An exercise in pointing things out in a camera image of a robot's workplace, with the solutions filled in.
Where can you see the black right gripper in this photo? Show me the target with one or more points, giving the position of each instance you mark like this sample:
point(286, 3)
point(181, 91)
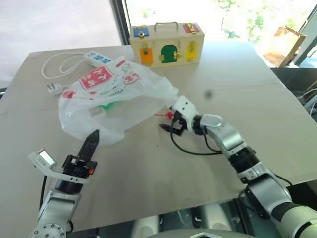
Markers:
point(180, 124)

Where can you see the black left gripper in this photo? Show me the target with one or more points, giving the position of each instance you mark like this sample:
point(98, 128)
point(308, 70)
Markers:
point(78, 167)

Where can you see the translucent red-printed plastic bag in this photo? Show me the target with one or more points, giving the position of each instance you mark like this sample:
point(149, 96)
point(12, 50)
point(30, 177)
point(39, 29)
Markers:
point(111, 99)

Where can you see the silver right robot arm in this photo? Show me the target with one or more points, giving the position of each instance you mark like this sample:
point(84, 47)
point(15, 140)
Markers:
point(260, 178)

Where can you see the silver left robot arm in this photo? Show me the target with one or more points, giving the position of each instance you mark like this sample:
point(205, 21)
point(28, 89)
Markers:
point(53, 210)

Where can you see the green item inside bag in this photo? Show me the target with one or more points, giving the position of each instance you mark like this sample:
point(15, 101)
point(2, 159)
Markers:
point(108, 107)

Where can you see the white power plug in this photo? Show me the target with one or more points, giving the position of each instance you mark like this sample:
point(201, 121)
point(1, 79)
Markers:
point(55, 88)

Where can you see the wooden lock box toy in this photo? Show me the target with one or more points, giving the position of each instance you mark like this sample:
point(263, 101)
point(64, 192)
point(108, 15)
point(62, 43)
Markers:
point(167, 47)

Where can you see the white blue power strip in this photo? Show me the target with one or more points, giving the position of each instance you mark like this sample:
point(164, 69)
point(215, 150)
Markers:
point(98, 58)

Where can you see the grey robot torso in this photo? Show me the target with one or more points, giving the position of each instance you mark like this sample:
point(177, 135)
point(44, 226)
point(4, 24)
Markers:
point(198, 226)

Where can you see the black side furniture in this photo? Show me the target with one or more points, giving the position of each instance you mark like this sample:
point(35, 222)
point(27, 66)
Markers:
point(294, 79)

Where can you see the brown cardboard box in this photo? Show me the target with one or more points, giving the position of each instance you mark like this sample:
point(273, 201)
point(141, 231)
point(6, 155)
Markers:
point(284, 47)

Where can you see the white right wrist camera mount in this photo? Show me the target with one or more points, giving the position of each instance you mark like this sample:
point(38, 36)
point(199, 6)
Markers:
point(187, 106)

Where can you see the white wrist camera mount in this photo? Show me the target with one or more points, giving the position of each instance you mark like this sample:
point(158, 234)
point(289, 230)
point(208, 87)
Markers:
point(187, 106)
point(44, 160)

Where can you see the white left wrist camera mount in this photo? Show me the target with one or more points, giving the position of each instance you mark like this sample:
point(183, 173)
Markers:
point(44, 160)

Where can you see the dark window frame post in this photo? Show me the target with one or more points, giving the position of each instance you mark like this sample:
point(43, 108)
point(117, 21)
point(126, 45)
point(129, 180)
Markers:
point(120, 22)

